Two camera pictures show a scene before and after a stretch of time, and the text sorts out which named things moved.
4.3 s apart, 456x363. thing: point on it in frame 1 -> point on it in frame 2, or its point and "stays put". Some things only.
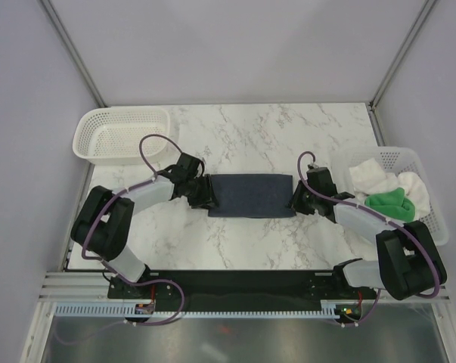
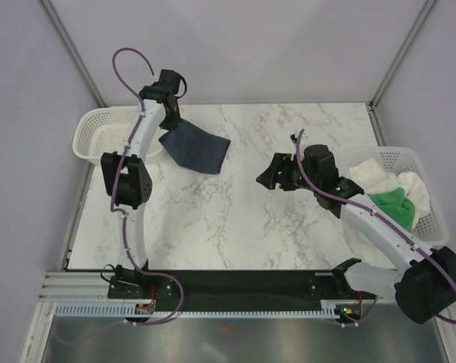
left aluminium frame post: (73, 51) stays put
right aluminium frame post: (423, 12) stays put
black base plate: (245, 286) stays put
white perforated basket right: (397, 160) stays put
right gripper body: (304, 200) -> (293, 178)
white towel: (369, 178) stays put
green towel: (393, 205) stays put
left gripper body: (199, 193) -> (172, 119)
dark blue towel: (252, 196) -> (195, 149)
